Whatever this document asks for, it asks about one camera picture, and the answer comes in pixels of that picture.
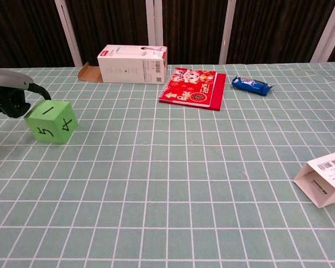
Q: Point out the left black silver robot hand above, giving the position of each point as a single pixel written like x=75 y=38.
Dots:
x=8 y=79

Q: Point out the green cube with black numbers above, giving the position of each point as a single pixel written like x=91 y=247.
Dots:
x=50 y=111

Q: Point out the green grid tablecloth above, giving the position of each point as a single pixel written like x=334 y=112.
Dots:
x=167 y=181

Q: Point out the white box with red label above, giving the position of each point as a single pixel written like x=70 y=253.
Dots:
x=128 y=69

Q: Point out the red spiral calendar notebook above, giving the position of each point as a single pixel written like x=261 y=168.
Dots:
x=192 y=89

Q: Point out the blue snack packet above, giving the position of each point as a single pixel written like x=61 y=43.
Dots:
x=249 y=85

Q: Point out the small white barcode box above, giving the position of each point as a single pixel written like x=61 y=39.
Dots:
x=329 y=167

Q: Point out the white screen frame post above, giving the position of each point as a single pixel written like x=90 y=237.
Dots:
x=69 y=36
x=227 y=33
x=328 y=30
x=153 y=22

